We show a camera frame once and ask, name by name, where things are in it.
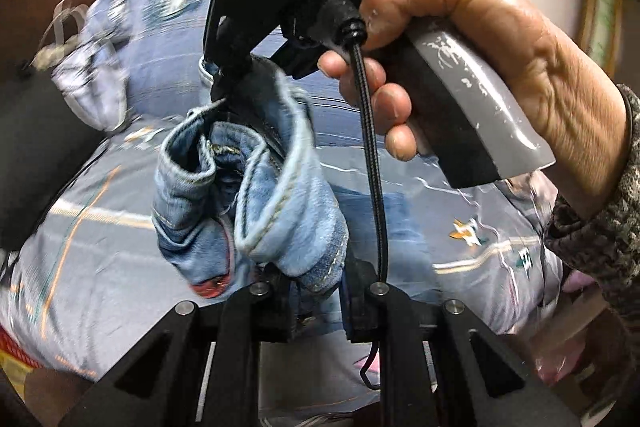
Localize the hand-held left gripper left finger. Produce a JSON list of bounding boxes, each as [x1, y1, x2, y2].
[[57, 267, 296, 427]]

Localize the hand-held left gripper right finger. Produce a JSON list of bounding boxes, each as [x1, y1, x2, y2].
[[341, 259, 583, 427]]

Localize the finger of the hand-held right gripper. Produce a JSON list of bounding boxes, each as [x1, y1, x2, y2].
[[202, 2, 253, 105]]

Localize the blue denim pants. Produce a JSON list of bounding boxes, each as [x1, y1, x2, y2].
[[151, 57, 351, 303]]

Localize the person's right forearm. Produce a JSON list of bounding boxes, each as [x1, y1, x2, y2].
[[545, 84, 640, 323]]

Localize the person's right hand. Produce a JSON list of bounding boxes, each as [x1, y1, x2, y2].
[[317, 0, 632, 220]]

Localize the grey crumpled cloth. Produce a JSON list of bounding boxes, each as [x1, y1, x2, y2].
[[50, 42, 131, 132]]

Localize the grey patterned bed sheet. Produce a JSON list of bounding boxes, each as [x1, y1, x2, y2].
[[0, 117, 566, 388]]

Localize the yellow and red bag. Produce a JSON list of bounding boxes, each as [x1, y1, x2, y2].
[[0, 327, 48, 370]]

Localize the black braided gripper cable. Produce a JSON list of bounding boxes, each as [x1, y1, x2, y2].
[[250, 0, 388, 390]]

